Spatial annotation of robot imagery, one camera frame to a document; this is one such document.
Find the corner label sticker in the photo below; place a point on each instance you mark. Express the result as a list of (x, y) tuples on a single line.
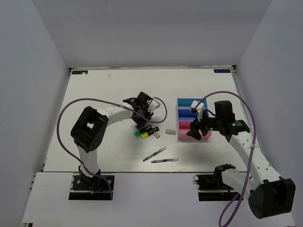
[(222, 71), (79, 72)]

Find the three-compartment colour container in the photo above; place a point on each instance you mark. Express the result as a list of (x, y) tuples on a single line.
[(184, 117)]

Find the right corner label sticker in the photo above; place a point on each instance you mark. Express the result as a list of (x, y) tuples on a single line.
[(222, 71)]

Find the grey wrapped eraser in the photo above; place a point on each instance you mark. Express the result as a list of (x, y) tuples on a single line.
[(171, 132)]

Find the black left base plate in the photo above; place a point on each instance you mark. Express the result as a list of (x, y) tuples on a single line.
[(81, 190)]

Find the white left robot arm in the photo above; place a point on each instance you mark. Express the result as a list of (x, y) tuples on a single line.
[(89, 130)]

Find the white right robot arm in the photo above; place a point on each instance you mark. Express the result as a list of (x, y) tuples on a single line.
[(267, 192)]

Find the green gel pen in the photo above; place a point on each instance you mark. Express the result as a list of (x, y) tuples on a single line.
[(155, 153)]

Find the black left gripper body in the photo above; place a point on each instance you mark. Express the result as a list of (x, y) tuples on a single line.
[(145, 113)]

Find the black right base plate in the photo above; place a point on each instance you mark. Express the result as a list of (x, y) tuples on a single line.
[(209, 190)]

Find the small beige eraser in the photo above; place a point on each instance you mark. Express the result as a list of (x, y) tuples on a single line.
[(157, 135)]

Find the yellow cap highlighter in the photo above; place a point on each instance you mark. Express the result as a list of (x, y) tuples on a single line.
[(149, 132)]

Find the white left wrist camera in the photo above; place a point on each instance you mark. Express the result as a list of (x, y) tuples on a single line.
[(153, 105)]

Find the left corner label sticker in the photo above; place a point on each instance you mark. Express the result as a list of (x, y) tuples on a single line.
[(79, 72)]

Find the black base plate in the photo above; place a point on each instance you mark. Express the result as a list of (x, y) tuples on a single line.
[(209, 190), (81, 190)]

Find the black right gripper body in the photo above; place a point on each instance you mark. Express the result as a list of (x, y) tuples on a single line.
[(206, 124)]

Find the green cap highlighter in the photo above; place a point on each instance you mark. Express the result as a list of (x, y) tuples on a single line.
[(142, 130)]

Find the blue gel pen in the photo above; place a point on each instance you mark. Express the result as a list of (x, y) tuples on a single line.
[(165, 160)]

